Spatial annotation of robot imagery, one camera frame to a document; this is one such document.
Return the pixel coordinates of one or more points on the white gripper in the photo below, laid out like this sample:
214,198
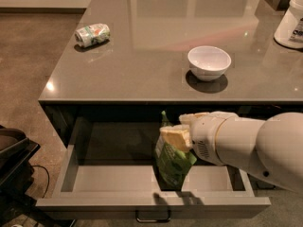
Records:
204,135

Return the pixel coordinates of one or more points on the green rice chip bag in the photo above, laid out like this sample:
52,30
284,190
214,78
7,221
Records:
172,165

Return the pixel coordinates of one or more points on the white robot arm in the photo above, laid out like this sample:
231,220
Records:
270,150

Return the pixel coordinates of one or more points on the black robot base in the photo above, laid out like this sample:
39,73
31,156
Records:
16,175

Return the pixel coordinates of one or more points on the open grey top drawer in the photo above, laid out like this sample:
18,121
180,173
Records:
109,171

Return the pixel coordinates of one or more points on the white ceramic bowl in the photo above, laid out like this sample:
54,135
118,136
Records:
207,62

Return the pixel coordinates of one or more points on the crushed white soda can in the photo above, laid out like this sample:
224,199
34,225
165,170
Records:
91,35

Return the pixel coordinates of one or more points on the white plastic jar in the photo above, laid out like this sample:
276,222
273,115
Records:
290,30

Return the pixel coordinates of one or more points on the black drawer handle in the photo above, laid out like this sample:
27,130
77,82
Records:
152,216

